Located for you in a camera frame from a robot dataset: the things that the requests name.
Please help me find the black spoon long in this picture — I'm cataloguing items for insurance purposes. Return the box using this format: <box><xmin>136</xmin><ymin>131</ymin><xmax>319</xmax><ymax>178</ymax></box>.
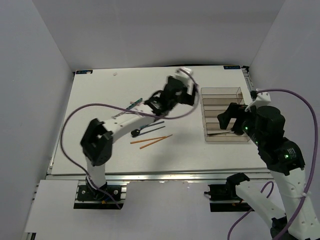
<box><xmin>207</xmin><ymin>131</ymin><xmax>234</xmax><ymax>137</ymax></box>

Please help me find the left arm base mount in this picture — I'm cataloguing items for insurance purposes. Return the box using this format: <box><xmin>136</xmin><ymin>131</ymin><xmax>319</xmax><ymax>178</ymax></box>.
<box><xmin>73</xmin><ymin>183</ymin><xmax>125</xmax><ymax>210</ymax></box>

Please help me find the green handled fork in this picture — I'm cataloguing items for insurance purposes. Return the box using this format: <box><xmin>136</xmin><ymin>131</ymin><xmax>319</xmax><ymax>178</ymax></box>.
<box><xmin>111</xmin><ymin>97</ymin><xmax>143</xmax><ymax>119</ymax></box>

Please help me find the blue corner label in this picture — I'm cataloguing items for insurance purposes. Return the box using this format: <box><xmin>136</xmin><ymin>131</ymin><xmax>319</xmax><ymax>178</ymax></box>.
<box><xmin>223</xmin><ymin>65</ymin><xmax>242</xmax><ymax>70</ymax></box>
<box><xmin>75</xmin><ymin>69</ymin><xmax>93</xmax><ymax>75</ymax></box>

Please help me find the aluminium table rail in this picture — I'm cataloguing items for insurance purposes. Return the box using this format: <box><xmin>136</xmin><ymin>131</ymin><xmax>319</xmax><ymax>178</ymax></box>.
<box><xmin>45</xmin><ymin>169</ymin><xmax>273</xmax><ymax>182</ymax></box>

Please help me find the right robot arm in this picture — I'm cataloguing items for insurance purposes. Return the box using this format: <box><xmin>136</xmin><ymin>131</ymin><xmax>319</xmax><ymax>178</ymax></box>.
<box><xmin>217</xmin><ymin>103</ymin><xmax>320</xmax><ymax>240</ymax></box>

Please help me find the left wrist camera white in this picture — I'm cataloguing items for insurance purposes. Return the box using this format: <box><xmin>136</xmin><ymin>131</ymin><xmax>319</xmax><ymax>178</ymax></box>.
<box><xmin>174</xmin><ymin>67</ymin><xmax>193</xmax><ymax>85</ymax></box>

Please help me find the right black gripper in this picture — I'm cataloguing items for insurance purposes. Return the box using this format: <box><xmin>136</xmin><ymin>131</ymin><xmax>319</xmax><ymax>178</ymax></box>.
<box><xmin>215</xmin><ymin>102</ymin><xmax>264</xmax><ymax>146</ymax></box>

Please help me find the purple chopstick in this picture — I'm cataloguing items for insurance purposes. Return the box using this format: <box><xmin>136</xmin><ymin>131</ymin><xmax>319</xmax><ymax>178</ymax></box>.
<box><xmin>138</xmin><ymin>125</ymin><xmax>166</xmax><ymax>136</ymax></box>
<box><xmin>143</xmin><ymin>121</ymin><xmax>165</xmax><ymax>129</ymax></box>

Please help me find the black spoon short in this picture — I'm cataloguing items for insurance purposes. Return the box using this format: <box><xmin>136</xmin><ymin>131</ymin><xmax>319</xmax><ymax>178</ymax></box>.
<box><xmin>130</xmin><ymin>126</ymin><xmax>145</xmax><ymax>138</ymax></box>

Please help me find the pink handled fork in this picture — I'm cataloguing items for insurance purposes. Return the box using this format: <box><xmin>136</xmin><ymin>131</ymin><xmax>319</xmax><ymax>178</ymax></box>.
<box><xmin>130</xmin><ymin>101</ymin><xmax>143</xmax><ymax>106</ymax></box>

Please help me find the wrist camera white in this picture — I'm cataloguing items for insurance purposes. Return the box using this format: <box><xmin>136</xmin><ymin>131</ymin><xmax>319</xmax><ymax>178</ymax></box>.
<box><xmin>174</xmin><ymin>67</ymin><xmax>193</xmax><ymax>85</ymax></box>
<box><xmin>244</xmin><ymin>90</ymin><xmax>271</xmax><ymax>112</ymax></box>

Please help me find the right blue corner label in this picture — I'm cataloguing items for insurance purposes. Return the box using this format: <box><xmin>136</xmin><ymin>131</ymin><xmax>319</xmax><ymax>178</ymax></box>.
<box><xmin>223</xmin><ymin>65</ymin><xmax>242</xmax><ymax>70</ymax></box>

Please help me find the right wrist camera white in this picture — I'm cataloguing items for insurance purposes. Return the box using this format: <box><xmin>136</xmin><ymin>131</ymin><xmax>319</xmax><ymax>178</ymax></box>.
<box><xmin>244</xmin><ymin>90</ymin><xmax>271</xmax><ymax>112</ymax></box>

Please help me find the clear plastic organizer tray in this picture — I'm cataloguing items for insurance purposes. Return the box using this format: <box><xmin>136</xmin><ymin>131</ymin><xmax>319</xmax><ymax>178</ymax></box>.
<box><xmin>199</xmin><ymin>86</ymin><xmax>251</xmax><ymax>144</ymax></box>

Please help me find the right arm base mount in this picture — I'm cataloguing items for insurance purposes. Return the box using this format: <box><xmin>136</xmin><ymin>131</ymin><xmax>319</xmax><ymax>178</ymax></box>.
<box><xmin>204</xmin><ymin>172</ymin><xmax>251</xmax><ymax>213</ymax></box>

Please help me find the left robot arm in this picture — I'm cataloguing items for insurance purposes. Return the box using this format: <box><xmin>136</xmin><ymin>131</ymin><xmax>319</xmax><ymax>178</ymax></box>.
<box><xmin>80</xmin><ymin>76</ymin><xmax>197</xmax><ymax>200</ymax></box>

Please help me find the left blue corner label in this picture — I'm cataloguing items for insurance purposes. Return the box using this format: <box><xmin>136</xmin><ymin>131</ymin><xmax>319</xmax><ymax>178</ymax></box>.
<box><xmin>75</xmin><ymin>69</ymin><xmax>93</xmax><ymax>75</ymax></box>

